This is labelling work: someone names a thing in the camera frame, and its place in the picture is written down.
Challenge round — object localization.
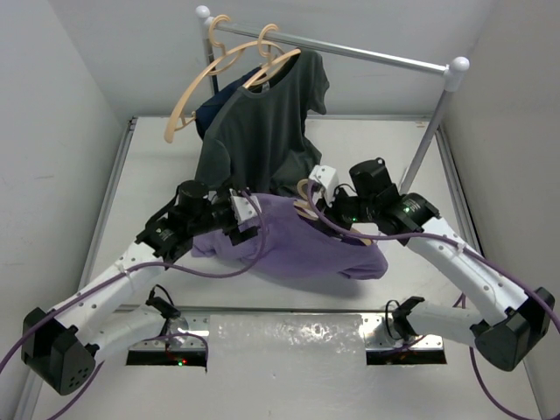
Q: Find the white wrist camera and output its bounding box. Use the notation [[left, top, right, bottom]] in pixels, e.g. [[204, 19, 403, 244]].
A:
[[308, 165, 339, 206], [229, 191, 261, 225]]

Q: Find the beige empty hanger left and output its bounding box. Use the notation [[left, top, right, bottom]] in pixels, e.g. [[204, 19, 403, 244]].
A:
[[164, 5, 244, 144]]

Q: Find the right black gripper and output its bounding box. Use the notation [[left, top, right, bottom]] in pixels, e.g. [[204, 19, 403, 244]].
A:
[[316, 183, 377, 235]]

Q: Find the navy blue t-shirt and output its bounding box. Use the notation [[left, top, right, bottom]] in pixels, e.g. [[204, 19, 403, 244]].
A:
[[195, 67, 260, 140]]

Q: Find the dark grey t-shirt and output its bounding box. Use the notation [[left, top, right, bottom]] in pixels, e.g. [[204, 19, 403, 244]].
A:
[[194, 50, 330, 196]]

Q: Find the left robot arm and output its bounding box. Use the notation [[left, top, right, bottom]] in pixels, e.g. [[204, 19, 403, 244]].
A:
[[17, 180, 263, 396]]

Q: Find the beige plastic hanger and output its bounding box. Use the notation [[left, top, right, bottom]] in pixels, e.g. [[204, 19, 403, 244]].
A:
[[293, 178, 355, 241]]

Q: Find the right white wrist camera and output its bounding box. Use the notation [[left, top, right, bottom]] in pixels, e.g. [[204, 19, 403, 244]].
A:
[[308, 165, 339, 206]]

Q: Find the metal clothes rack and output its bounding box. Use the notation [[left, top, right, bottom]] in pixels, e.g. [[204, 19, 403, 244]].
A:
[[195, 5, 470, 193]]

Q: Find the beige hanger with grey shirt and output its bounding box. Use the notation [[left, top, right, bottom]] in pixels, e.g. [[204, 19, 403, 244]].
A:
[[242, 24, 301, 90]]

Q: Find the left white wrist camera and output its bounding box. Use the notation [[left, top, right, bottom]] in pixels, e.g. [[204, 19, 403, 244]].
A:
[[229, 191, 261, 225]]

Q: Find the purple t-shirt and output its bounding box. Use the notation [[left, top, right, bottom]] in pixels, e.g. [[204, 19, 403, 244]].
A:
[[192, 194, 389, 293]]

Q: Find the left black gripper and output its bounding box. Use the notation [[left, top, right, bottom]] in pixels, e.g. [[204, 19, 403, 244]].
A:
[[187, 177, 256, 242]]

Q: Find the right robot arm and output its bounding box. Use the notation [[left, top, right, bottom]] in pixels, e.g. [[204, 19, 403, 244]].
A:
[[310, 157, 555, 372]]

